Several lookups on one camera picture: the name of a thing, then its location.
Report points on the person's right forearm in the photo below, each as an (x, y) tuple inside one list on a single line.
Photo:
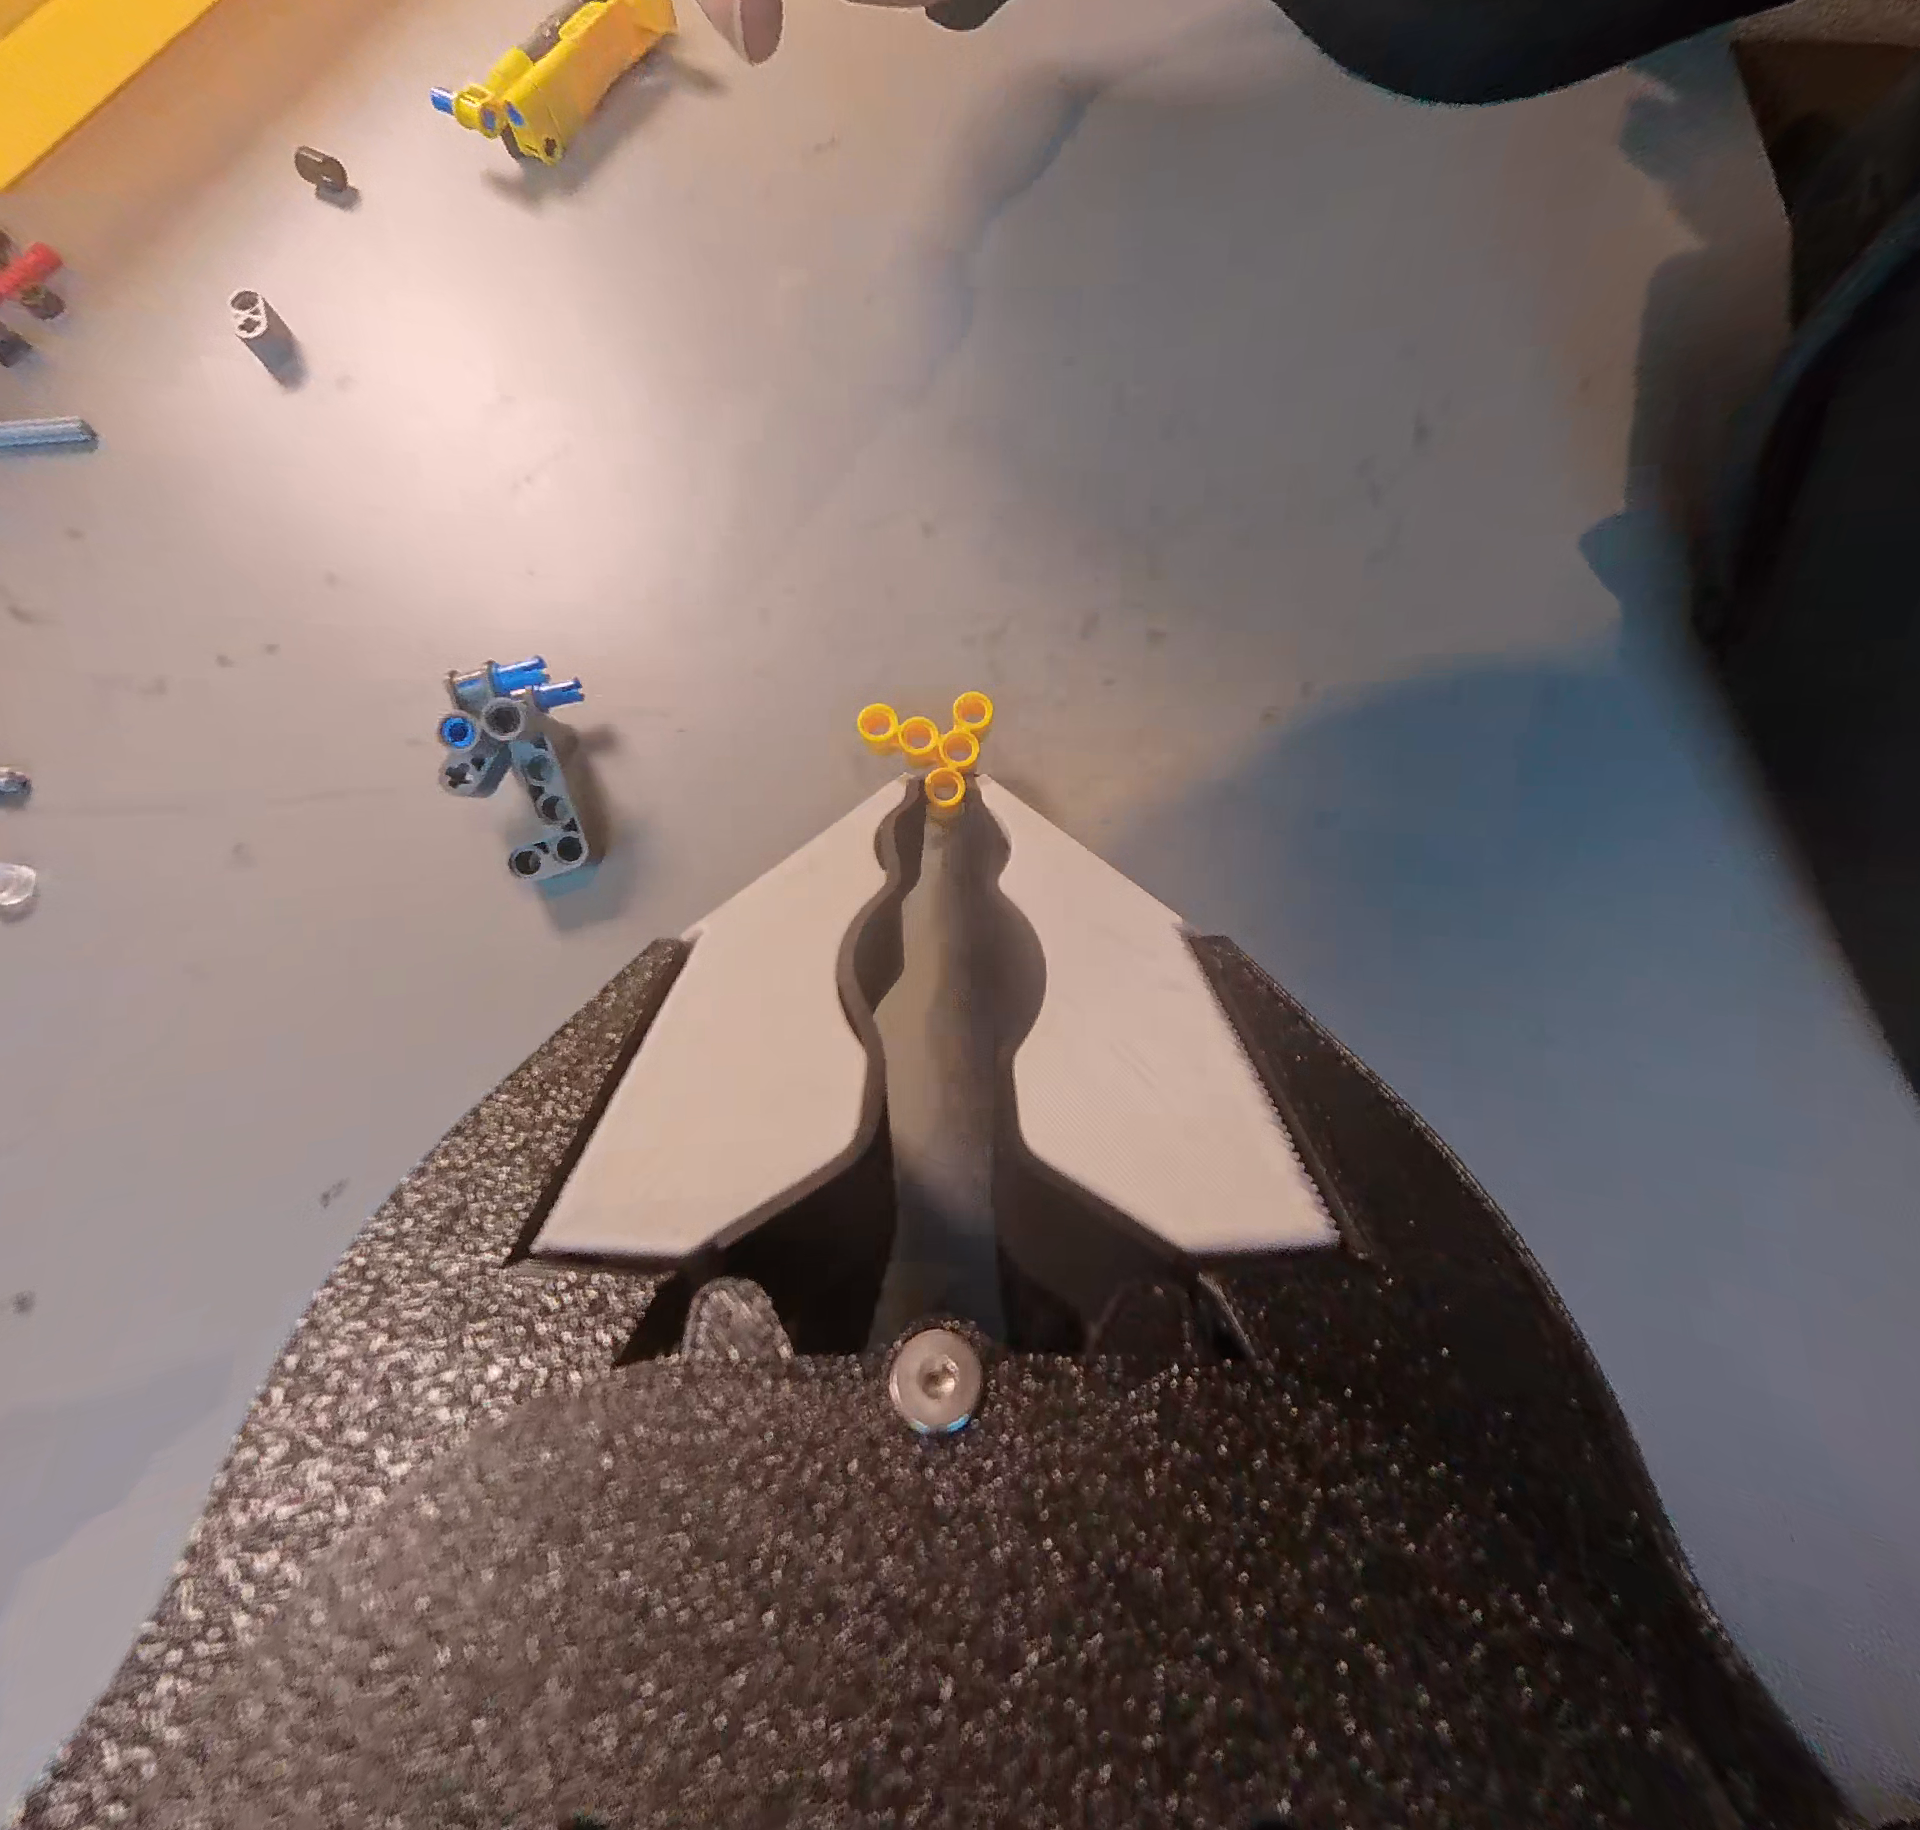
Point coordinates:
[(1500, 1)]

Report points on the light grey axle connector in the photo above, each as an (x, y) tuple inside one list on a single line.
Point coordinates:
[(257, 326)]

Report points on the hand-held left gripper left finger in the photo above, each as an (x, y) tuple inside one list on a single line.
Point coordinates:
[(705, 1096)]

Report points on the clear round stud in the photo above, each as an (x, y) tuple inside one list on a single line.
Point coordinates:
[(16, 886)]

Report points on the yellow brick assembly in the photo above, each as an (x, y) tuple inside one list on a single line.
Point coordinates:
[(586, 52)]

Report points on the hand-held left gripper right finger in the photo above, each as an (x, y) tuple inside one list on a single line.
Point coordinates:
[(1170, 1096)]

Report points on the grey desk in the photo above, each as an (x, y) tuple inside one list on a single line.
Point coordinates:
[(1200, 510)]

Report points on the black printed sweatshirt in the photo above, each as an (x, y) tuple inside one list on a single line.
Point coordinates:
[(1830, 586)]

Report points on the grey brick beam assembly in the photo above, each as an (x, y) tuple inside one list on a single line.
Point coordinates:
[(541, 796)]

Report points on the yellow storage bin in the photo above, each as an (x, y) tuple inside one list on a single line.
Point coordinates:
[(90, 15)]

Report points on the small black brick bush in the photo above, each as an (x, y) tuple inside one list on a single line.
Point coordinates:
[(321, 169)]

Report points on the blue brick axle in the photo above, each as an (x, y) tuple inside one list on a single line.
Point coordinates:
[(46, 436)]

